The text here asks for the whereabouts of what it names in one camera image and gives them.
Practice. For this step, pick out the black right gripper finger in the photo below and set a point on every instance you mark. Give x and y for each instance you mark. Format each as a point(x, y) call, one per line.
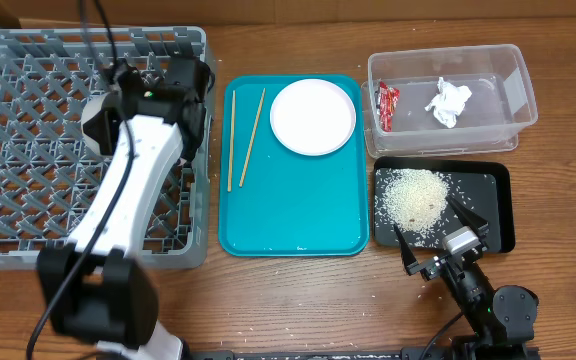
point(408, 259)
point(469, 218)

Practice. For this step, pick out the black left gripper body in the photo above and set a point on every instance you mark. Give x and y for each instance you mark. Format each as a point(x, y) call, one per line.
point(188, 73)

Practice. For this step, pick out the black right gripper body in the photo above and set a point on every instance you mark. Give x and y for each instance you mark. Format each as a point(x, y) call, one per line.
point(432, 268)

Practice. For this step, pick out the white tissue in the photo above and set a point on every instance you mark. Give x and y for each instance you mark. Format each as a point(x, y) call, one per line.
point(448, 104)

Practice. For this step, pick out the red snack wrapper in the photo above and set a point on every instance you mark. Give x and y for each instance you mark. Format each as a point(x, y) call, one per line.
point(388, 98)

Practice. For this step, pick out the large white plate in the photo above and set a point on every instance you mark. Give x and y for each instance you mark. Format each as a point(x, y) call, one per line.
point(313, 117)

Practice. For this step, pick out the pink bowl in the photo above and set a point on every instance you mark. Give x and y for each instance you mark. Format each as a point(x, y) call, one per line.
point(90, 117)

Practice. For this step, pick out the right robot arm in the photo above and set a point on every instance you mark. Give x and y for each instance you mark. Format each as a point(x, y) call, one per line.
point(493, 323)

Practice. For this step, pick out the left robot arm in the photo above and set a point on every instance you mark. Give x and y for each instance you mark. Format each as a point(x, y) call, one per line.
point(95, 287)

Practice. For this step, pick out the grey dishwasher rack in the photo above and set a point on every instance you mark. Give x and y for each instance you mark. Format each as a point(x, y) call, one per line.
point(48, 177)

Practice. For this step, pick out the clear plastic waste bin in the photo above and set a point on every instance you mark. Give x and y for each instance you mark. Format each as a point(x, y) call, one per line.
point(502, 92)

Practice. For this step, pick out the pile of rice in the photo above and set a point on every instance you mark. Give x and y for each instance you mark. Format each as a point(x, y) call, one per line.
point(413, 201)

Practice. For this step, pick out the black plastic tray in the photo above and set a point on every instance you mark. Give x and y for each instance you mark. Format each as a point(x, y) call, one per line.
point(482, 187)

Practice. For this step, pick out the left wooden chopstick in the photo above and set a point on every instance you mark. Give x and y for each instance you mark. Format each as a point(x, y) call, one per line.
point(231, 142)

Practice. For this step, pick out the wooden chopstick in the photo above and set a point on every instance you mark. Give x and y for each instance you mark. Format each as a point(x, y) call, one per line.
point(231, 142)
point(252, 138)

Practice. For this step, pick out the right wooden chopstick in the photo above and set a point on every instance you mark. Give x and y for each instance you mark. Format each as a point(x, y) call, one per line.
point(252, 138)

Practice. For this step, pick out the teal serving tray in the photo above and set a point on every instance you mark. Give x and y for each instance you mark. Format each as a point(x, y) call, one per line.
point(290, 204)

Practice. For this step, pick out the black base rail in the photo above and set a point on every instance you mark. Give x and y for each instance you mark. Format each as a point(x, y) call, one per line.
point(407, 353)

